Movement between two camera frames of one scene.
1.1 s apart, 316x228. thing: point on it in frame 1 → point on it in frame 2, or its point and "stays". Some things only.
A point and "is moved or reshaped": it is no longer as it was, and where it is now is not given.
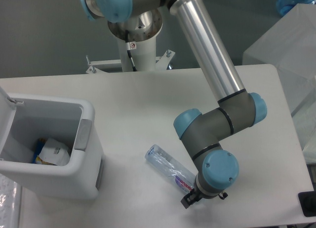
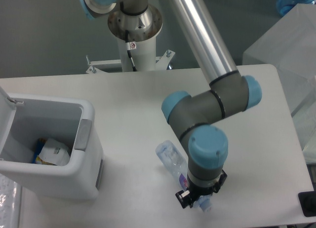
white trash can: (23, 120) stays
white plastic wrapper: (55, 152) stays
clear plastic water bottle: (178, 173) is moved or reshaped
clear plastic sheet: (9, 203) stays
